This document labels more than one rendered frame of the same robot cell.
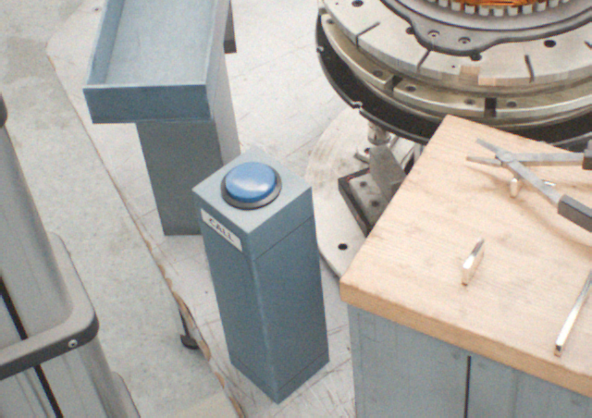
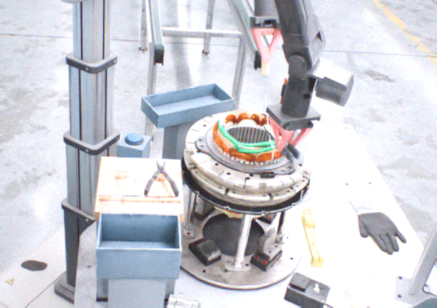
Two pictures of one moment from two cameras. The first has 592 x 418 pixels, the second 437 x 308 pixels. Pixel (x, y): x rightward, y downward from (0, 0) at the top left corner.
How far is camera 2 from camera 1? 102 cm
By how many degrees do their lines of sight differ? 37
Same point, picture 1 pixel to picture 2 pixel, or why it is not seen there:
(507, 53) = (204, 157)
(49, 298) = (89, 133)
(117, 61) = (167, 105)
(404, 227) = (128, 162)
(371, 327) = not seen: hidden behind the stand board
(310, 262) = not seen: hidden behind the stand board
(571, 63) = (210, 170)
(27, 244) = (89, 111)
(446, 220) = (136, 169)
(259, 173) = (136, 137)
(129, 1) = (193, 99)
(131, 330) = not seen: hidden behind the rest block
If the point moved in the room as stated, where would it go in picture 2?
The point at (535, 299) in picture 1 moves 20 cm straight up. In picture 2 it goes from (117, 191) to (119, 114)
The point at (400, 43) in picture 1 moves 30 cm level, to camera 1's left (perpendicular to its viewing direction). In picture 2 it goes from (193, 136) to (127, 85)
